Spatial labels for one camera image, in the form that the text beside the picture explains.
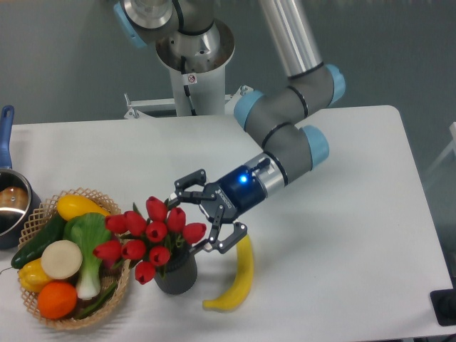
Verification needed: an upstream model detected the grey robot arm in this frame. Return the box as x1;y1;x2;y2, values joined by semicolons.
114;1;346;253

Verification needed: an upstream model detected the yellow banana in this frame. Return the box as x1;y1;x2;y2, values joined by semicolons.
202;235;254;312

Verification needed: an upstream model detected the dark green cucumber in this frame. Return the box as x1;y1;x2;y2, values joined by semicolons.
11;214;66;269

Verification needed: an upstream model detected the purple sweet potato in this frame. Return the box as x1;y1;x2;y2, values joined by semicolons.
102;260;119;274

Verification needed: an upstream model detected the yellow bell pepper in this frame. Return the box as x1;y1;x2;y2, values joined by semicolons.
18;258;53;293

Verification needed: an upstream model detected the yellow squash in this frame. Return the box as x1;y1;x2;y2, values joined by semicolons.
56;195;109;221

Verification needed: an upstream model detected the blue saucepan with handle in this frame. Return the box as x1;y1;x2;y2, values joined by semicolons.
1;105;41;250

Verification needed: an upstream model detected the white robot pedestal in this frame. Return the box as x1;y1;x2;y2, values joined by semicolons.
124;66;254;119

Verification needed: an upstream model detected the orange fruit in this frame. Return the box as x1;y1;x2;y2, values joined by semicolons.
38;281;78;319

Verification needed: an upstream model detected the red tulip bouquet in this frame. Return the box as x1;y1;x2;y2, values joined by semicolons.
93;196;207;284

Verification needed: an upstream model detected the black box at table edge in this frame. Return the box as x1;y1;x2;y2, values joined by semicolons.
430;289;455;326

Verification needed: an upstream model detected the dark grey ribbed vase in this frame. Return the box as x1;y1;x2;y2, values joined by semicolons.
154;250;197;295

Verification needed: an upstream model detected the green bean pod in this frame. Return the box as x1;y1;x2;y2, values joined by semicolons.
74;283;118;320

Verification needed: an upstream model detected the white round radish slice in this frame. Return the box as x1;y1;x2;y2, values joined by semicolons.
41;239;83;280

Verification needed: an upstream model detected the green bok choy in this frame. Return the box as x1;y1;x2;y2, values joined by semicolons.
63;213;111;300

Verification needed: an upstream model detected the woven wicker basket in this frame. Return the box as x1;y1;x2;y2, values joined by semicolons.
19;187;130;331

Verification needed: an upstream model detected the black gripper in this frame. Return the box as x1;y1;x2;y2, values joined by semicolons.
165;165;266;254

